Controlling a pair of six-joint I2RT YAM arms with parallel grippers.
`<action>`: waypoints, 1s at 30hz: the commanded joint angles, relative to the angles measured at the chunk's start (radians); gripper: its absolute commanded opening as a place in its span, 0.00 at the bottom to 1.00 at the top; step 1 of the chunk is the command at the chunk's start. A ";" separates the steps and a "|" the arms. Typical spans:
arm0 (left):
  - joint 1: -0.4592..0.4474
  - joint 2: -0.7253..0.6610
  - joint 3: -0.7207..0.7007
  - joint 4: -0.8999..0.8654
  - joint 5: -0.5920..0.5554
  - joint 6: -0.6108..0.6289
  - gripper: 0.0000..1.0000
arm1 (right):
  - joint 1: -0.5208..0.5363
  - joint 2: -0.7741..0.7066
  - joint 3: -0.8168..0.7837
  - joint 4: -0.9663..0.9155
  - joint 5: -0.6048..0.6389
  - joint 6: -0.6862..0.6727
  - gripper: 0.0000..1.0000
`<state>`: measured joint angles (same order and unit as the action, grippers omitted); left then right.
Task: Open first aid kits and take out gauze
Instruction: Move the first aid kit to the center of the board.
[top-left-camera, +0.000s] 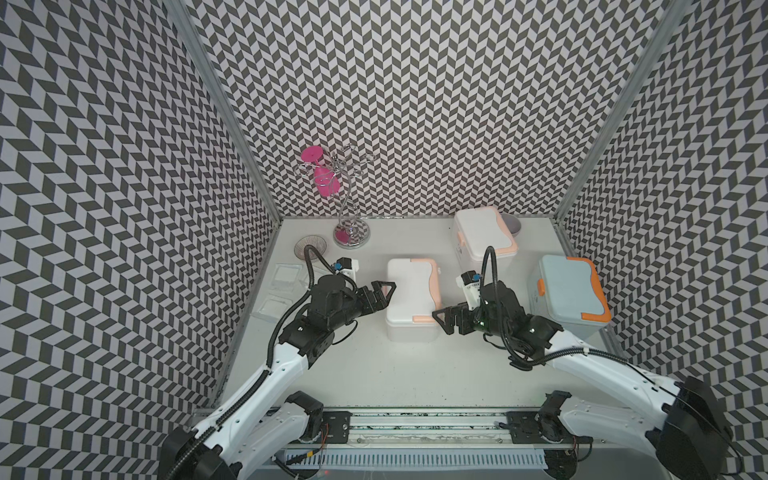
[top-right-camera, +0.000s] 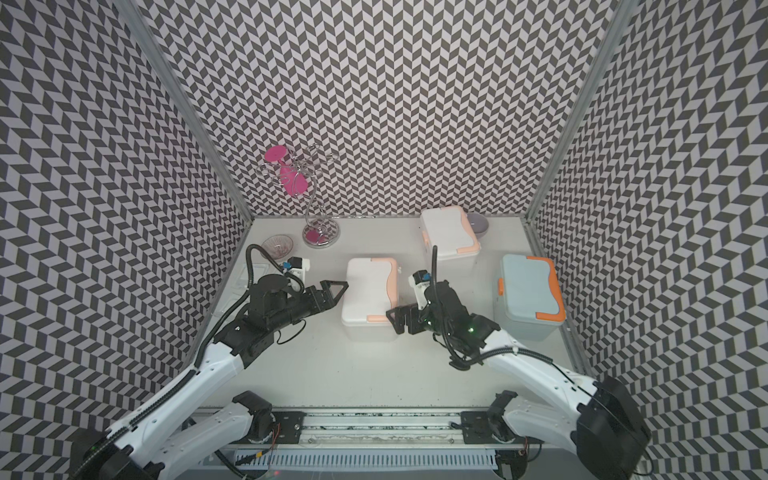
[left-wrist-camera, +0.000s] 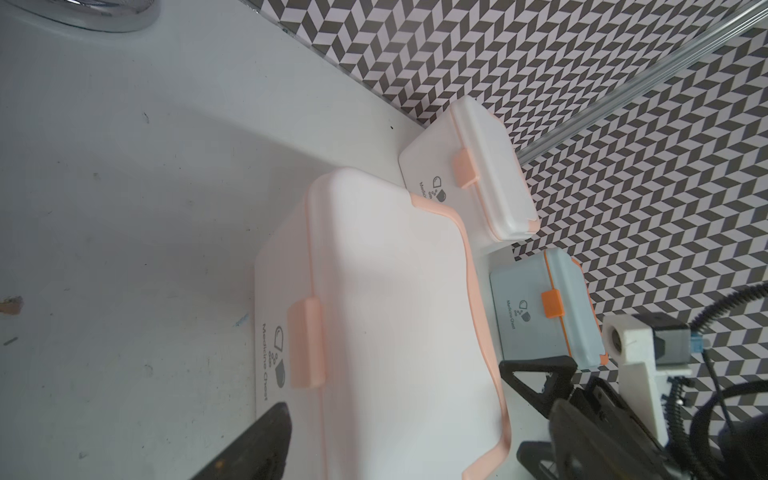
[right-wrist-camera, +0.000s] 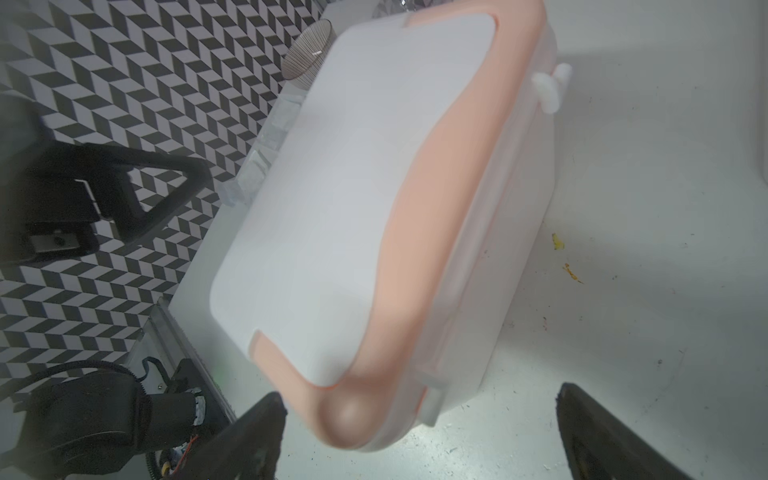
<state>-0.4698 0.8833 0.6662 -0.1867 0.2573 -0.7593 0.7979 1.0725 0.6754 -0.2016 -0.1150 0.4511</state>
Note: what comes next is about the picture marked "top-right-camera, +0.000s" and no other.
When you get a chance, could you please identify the silver wire stand pink ornaments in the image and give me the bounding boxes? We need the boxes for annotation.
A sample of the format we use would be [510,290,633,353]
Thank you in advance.
[264,144,341,249]

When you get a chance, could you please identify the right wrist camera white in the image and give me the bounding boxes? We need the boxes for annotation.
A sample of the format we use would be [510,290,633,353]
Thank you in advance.
[408,270,432,309]

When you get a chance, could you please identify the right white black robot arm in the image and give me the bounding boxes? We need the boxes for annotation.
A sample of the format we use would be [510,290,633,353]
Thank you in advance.
[386,252,651,479]

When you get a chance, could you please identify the white first aid box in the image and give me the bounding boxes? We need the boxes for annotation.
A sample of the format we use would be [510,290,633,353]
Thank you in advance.
[341,257,399,342]
[420,206,481,282]

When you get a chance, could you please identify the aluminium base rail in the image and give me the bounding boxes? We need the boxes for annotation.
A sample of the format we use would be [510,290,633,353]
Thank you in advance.
[179,407,601,451]

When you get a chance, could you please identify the blue first aid kit box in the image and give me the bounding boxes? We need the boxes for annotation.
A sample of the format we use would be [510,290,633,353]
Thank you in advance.
[494,254,567,341]

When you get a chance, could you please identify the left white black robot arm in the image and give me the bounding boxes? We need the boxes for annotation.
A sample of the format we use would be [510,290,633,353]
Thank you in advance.
[69,244,349,479]

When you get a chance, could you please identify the small clear glass bowl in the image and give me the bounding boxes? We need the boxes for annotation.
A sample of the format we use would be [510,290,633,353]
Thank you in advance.
[261,234,294,260]

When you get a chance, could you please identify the small grey round bowl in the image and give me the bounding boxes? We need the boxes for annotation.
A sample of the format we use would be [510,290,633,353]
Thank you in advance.
[467,212,490,239]

